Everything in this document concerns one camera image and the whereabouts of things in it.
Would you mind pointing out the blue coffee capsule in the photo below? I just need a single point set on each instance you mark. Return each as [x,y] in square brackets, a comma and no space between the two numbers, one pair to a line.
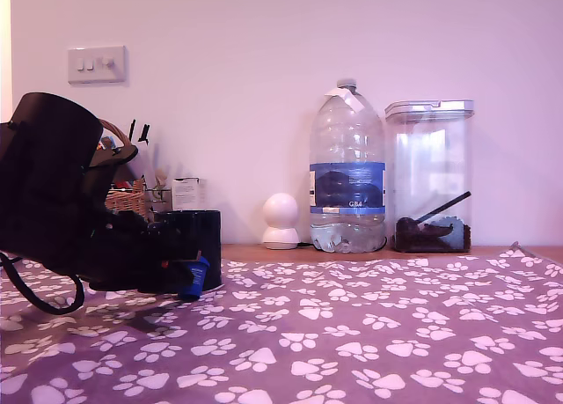
[194,283]

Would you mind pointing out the black coffee mug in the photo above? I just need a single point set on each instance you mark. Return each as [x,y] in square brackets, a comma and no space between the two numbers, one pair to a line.
[206,237]

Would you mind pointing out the small white printed box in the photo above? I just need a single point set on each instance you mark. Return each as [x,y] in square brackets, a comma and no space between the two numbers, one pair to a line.
[188,193]

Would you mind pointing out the paw print table cloth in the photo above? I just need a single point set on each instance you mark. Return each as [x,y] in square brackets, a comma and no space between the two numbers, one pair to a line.
[334,333]

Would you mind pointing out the large clear water bottle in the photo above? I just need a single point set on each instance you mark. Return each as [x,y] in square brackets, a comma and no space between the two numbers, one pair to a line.
[347,179]

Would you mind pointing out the black scoop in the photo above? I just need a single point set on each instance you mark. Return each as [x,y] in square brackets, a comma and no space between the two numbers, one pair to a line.
[440,211]

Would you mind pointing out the clear lidded storage container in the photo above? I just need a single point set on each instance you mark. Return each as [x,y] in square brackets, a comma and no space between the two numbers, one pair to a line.
[433,157]

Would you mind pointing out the dark brown dry kibble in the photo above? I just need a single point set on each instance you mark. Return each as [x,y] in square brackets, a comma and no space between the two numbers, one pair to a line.
[457,241]

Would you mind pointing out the small white round camera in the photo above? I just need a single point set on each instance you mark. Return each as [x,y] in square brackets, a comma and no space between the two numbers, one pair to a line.
[280,215]

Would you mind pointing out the white wall light switch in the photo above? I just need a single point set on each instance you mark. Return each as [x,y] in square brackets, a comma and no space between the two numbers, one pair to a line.
[97,65]

